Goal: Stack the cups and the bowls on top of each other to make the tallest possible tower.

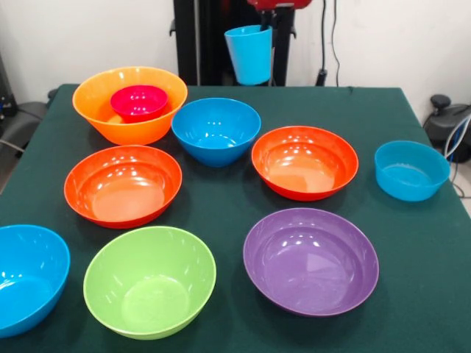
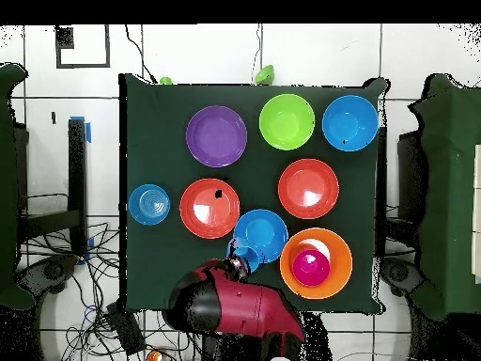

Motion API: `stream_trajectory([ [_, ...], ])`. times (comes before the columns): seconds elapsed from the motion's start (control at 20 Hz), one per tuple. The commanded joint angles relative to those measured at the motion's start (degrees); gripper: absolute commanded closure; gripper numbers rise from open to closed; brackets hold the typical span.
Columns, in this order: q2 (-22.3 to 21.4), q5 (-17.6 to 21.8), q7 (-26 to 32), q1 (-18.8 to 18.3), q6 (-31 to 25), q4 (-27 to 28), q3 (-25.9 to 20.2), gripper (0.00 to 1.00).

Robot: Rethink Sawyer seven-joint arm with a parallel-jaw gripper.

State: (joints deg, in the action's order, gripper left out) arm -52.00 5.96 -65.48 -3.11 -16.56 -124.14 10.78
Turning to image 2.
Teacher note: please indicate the large orange bowl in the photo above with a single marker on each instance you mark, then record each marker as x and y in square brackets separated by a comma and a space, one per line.
[338, 278]

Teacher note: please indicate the black power strip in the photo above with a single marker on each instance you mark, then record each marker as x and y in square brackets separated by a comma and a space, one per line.
[126, 331]

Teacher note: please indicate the blue cup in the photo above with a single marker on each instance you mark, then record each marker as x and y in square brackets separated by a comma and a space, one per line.
[250, 257]

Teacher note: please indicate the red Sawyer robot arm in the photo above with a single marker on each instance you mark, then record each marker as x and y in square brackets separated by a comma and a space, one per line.
[248, 308]

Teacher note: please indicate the neighbouring green cloth table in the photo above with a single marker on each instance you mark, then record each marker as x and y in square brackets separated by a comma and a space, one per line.
[447, 188]
[9, 188]

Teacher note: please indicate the dark green table cloth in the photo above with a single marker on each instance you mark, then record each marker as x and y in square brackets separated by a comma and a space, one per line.
[158, 255]

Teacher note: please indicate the dark office chair base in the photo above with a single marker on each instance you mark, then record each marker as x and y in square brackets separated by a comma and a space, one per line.
[398, 272]
[52, 270]

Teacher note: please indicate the red-orange bowl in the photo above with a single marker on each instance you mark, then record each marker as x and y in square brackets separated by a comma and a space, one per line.
[308, 184]
[208, 222]

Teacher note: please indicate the large blue bowl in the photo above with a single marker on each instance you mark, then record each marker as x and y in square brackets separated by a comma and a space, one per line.
[350, 123]

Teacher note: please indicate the purple bowl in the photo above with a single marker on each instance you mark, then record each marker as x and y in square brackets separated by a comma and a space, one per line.
[216, 136]

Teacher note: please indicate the low blue ridged bowl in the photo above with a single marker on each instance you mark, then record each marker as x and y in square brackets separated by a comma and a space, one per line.
[149, 205]

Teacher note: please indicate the black table frame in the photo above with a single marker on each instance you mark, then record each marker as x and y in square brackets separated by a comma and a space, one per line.
[77, 169]

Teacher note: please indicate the small green bowl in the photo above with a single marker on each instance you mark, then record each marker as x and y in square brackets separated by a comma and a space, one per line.
[265, 74]

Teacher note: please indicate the small pink bowl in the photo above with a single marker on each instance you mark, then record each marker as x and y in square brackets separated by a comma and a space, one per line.
[311, 269]

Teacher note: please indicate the small orange cup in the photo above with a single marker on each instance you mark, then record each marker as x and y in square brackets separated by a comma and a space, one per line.
[155, 357]

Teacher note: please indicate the small green cup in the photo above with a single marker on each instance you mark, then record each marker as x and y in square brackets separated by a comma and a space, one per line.
[165, 80]

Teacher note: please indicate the medium blue bowl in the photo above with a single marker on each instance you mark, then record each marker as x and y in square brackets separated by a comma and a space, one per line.
[263, 231]

